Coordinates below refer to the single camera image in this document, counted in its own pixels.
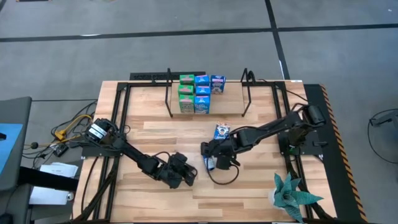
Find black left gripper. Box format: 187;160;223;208
161;152;198;189

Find yellow cable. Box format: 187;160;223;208
53;113;94;142

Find black power adapter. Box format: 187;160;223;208
52;145;69;157

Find black mat hazard stripe edge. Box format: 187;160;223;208
303;83;369;223

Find blue Frosted Flakes cereal box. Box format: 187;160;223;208
213;121;231;141
203;154;218;172
210;74;227;95

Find teal artificial plant white pot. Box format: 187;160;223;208
267;172;325;224

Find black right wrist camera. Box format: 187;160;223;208
216;155;233;170

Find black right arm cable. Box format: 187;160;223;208
205;161;241;186

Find wooden shelf black metal legs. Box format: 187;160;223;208
164;67;257;118

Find grey floor object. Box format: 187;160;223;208
369;109;398;128

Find white paper sheet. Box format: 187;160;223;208
29;185;75;206
39;161;79;179

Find blue pad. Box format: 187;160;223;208
0;123;24;177

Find grey chair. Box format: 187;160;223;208
0;96;33;192

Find black metal table frame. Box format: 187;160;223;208
73;79;335;224

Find black floor cable loop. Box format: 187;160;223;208
368;108;398;165

